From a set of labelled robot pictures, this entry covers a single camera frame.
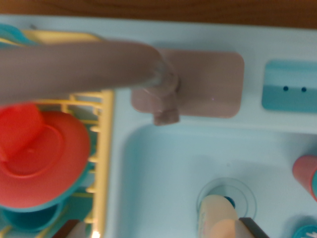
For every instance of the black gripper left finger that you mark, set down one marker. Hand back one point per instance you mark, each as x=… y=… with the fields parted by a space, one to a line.
x=76 y=230

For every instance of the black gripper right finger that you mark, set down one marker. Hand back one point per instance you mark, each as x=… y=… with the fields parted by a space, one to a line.
x=247 y=229

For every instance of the cream detergent bottle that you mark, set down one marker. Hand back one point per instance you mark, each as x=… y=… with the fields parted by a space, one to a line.
x=215 y=218

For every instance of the light blue toy sink unit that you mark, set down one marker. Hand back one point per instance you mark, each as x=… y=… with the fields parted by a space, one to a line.
x=185 y=153

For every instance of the teal toy bowl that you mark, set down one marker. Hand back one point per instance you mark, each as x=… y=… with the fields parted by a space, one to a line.
x=32 y=220

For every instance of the teal dish brush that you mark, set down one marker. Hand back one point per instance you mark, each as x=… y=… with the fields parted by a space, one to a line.
x=307 y=233

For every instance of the red toy plate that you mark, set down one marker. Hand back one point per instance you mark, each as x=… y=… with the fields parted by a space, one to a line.
x=54 y=158

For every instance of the pink toy tumbler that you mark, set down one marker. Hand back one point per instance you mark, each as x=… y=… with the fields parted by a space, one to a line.
x=303 y=171

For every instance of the yellow plastic dish rack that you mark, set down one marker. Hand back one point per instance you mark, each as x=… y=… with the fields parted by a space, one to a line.
x=104 y=148

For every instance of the red toy cup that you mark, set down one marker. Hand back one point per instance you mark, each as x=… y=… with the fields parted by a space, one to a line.
x=19 y=129

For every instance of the teal soap tray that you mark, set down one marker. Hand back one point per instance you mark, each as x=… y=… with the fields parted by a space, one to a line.
x=284 y=99

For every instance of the grey toy faucet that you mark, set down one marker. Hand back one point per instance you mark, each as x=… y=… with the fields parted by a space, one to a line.
x=86 y=67

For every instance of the grey faucet base plate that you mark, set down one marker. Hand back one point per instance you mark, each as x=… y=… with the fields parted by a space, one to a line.
x=210 y=84

